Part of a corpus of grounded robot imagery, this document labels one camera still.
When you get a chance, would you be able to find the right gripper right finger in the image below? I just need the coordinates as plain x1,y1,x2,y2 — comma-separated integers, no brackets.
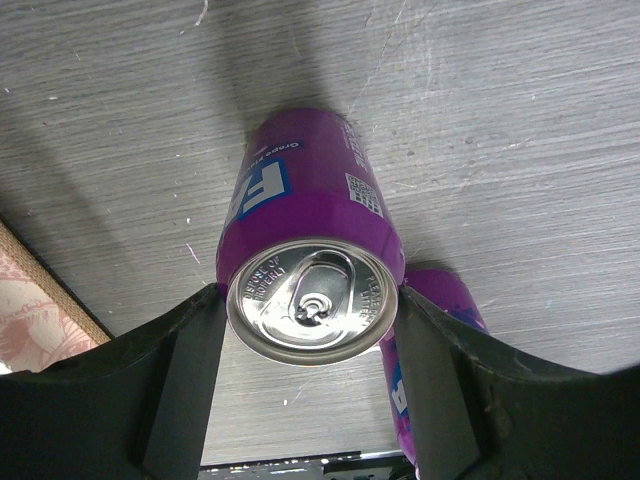
398,287,639,479

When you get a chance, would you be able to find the purple grape can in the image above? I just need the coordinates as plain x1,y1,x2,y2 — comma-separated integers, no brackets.
380,269,487,479
216,108,405,366

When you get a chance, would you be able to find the purple grape can back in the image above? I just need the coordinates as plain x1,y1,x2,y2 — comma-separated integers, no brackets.
216,108,405,366

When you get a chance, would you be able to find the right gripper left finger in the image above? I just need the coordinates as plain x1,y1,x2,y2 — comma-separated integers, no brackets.
1,284,226,479

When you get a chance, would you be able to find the brown jute canvas bag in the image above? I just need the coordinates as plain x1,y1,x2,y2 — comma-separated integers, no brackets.
0,225,110,375

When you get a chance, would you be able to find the purple grape can middle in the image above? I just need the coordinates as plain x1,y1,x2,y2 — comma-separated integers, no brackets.
380,269,487,479

